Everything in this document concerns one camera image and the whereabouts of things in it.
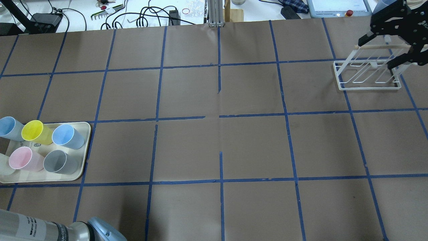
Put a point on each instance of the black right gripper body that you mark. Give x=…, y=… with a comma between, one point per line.
x=400, y=22

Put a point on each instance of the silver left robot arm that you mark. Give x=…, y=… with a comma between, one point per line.
x=17, y=227

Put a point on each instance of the yellow plastic cup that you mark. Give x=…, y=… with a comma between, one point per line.
x=38, y=132

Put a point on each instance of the hex key set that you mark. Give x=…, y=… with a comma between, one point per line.
x=107, y=12

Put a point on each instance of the black power adapter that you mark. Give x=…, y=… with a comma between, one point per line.
x=174, y=19

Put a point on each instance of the blue cup on desk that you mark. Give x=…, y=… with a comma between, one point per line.
x=381, y=4

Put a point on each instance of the aluminium frame post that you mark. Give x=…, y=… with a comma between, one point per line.
x=215, y=13

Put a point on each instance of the pink plastic cup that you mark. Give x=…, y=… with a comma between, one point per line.
x=26, y=159

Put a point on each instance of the light blue plastic cup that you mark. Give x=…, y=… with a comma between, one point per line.
x=10, y=128

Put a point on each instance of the white wire cup rack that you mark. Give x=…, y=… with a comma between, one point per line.
x=366, y=68

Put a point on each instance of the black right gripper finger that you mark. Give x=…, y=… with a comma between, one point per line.
x=416, y=54
x=387, y=22

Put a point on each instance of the dark checkered pouch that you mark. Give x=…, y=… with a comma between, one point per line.
x=297, y=5

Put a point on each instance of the white plastic cup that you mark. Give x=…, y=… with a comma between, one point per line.
x=5, y=168

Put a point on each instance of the wooden mug tree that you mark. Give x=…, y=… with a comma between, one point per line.
x=233, y=15

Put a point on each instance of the grey plastic cup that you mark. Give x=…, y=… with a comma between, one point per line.
x=60, y=162

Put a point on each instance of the black device box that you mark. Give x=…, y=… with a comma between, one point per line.
x=45, y=22

